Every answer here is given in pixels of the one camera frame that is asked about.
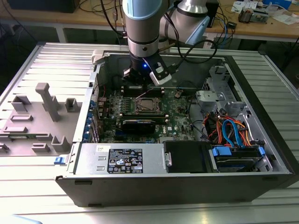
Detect blue box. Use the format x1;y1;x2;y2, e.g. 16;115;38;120
263;0;292;10

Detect green motherboard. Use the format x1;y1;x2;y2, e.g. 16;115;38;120
97;88;196;144

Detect grey metal box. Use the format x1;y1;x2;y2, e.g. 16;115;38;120
252;9;269;24

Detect black PC case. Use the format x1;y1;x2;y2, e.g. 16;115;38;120
55;50;299;208

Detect grey parts rack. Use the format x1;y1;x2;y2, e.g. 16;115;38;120
0;83;84;157

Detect wooden desk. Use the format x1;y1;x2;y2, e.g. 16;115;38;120
0;0;299;44

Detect black RAM stick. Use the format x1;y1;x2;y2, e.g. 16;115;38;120
120;111;169;118
116;116;169;124

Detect CPU socket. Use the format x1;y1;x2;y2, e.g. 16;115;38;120
132;96;164;115

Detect orange wire bundle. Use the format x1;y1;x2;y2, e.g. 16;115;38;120
216;119;253;147

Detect copper heat sink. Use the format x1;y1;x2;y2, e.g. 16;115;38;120
238;7;254;24

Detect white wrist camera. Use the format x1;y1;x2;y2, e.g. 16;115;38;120
142;58;174;86

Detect beige case bracket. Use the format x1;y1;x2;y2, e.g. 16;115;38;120
91;50;110;65

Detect black camera cable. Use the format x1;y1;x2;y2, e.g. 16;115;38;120
163;11;219;70

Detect blue flat wire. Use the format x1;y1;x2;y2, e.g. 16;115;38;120
221;119;245;149

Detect black graphics card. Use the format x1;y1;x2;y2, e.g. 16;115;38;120
121;119;156;135

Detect silver power supply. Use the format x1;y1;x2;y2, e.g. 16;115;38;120
74;142;168;175

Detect black computer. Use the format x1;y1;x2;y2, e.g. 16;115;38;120
7;0;77;14

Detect hard disk in blue carrier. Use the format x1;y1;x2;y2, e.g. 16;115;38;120
209;144;266;173

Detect black RAM slot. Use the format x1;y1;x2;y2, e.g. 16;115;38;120
122;91;165;98
121;85;165;92

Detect silver CPU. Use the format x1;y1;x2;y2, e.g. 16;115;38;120
141;100;156;112

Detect white paper sheet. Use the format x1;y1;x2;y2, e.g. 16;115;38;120
273;14;299;25

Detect blue cable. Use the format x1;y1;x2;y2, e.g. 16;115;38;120
223;18;229;47

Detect tall black box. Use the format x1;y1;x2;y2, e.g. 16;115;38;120
206;0;220;28

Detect silver metal drive cage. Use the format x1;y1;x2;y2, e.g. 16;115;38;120
195;64;254;131

